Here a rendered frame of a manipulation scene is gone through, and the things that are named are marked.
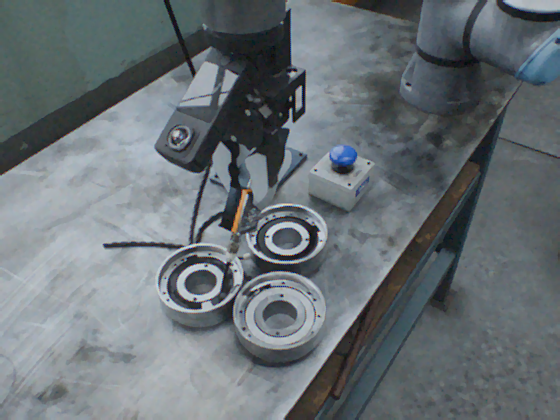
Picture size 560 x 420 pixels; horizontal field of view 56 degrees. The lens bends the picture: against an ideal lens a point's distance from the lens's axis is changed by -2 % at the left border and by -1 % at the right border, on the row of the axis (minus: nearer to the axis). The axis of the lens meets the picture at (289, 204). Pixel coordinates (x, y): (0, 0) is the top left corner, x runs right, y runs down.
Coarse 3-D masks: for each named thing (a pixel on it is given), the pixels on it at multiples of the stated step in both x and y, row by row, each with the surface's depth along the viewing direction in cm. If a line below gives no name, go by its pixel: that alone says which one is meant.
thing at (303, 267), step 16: (272, 208) 71; (288, 208) 72; (304, 208) 71; (288, 224) 71; (320, 224) 70; (272, 240) 69; (288, 240) 72; (304, 240) 69; (256, 256) 66; (320, 256) 66; (304, 272) 66
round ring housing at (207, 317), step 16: (176, 256) 66; (208, 256) 67; (224, 256) 67; (160, 272) 64; (192, 272) 65; (208, 272) 65; (240, 272) 64; (160, 288) 63; (240, 288) 62; (160, 304) 63; (224, 304) 60; (176, 320) 61; (192, 320) 60; (208, 320) 61
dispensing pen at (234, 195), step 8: (248, 176) 58; (248, 184) 58; (232, 192) 57; (240, 192) 57; (248, 192) 58; (232, 200) 57; (224, 208) 58; (232, 208) 57; (224, 216) 58; (232, 216) 58; (224, 224) 58; (232, 224) 58; (232, 232) 60; (232, 240) 60; (240, 240) 60; (232, 248) 60; (232, 256) 60; (224, 272) 61; (224, 280) 61
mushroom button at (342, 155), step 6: (342, 144) 76; (330, 150) 75; (336, 150) 75; (342, 150) 75; (348, 150) 75; (354, 150) 75; (330, 156) 74; (336, 156) 74; (342, 156) 74; (348, 156) 74; (354, 156) 74; (336, 162) 74; (342, 162) 73; (348, 162) 74
